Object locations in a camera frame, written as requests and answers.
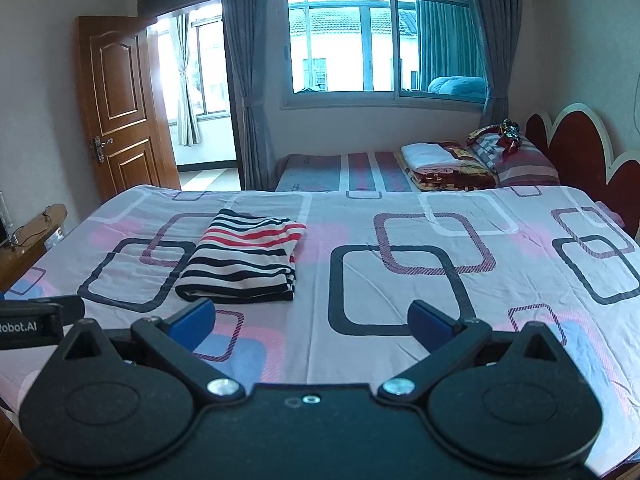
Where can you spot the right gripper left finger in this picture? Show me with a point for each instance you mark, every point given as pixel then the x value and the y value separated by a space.
pixel 169 343

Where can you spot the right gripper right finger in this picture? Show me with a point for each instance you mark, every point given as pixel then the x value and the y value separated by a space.
pixel 452 345

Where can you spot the striped knit sweater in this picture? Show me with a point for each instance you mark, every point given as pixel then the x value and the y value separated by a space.
pixel 243 259

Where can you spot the wooden side table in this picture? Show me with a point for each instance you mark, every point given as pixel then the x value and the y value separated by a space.
pixel 16 260

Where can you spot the red yellow folded blanket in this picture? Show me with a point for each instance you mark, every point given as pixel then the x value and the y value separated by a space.
pixel 470 174

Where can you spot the folded white towel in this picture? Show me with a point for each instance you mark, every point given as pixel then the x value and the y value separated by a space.
pixel 427 156

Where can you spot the plaid red pillow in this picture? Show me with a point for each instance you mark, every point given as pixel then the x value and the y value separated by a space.
pixel 528 166

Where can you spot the white balcony curtain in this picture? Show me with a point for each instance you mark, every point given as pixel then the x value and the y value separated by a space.
pixel 188 131

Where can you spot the colourful toy on pillow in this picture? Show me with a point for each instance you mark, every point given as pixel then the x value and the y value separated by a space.
pixel 509 138

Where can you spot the brown wooden door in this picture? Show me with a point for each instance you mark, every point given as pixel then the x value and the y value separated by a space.
pixel 122 105

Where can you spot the red scalloped headboard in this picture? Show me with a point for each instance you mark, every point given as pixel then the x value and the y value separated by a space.
pixel 579 146

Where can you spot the teal blanket on sill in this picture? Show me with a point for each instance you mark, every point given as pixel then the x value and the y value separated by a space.
pixel 464 87

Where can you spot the grey right curtain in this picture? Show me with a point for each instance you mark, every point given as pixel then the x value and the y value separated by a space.
pixel 499 22

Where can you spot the grey curtain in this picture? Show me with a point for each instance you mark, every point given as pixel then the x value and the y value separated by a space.
pixel 499 22
pixel 246 24

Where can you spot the grey left curtain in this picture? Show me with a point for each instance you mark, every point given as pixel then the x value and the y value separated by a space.
pixel 246 24

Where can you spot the window with frame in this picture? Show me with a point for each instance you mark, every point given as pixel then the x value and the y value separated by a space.
pixel 339 50

